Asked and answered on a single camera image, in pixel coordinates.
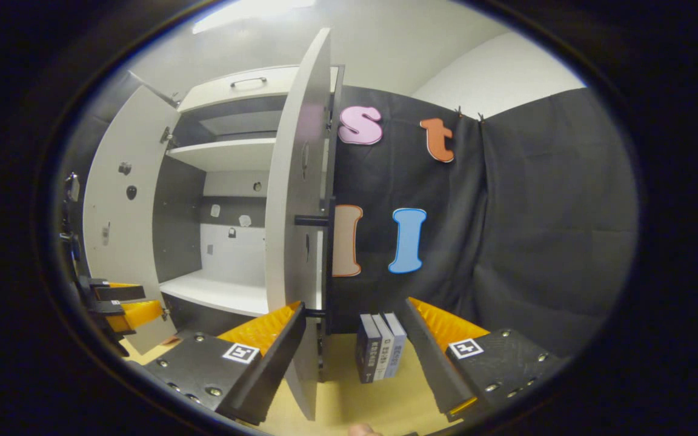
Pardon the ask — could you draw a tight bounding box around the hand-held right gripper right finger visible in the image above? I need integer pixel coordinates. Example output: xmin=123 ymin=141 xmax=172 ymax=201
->
xmin=402 ymin=297 xmax=571 ymax=423

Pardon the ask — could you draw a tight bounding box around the light blue book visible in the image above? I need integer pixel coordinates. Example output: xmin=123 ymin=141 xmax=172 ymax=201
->
xmin=384 ymin=312 xmax=408 ymax=377

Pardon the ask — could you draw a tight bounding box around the ceiling light panel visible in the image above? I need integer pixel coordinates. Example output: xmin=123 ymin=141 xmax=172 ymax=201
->
xmin=190 ymin=0 xmax=317 ymax=35

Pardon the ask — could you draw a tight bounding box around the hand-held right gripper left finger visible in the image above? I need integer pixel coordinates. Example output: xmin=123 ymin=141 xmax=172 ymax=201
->
xmin=128 ymin=301 xmax=305 ymax=426

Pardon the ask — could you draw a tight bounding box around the black backdrop cloth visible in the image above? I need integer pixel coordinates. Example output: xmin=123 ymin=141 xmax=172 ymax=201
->
xmin=332 ymin=85 xmax=639 ymax=358

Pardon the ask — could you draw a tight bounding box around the black bar door handle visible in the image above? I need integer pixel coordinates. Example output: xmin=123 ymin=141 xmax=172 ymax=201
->
xmin=294 ymin=197 xmax=337 ymax=322

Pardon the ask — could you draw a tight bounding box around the white and grey cabinet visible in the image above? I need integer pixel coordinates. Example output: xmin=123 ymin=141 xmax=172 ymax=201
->
xmin=154 ymin=65 xmax=345 ymax=364

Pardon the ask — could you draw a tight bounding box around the white cabinet drawer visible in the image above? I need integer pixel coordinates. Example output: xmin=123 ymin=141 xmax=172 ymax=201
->
xmin=178 ymin=65 xmax=301 ymax=113

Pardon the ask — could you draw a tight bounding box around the white door with phone sticker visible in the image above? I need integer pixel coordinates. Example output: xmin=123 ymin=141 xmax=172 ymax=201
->
xmin=82 ymin=85 xmax=181 ymax=355

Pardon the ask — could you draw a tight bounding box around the white door with cat sticker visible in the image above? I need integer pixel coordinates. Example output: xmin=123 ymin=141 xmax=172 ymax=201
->
xmin=264 ymin=27 xmax=333 ymax=421

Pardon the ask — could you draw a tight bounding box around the dark blue book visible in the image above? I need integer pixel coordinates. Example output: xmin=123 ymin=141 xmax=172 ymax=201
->
xmin=356 ymin=314 xmax=382 ymax=384

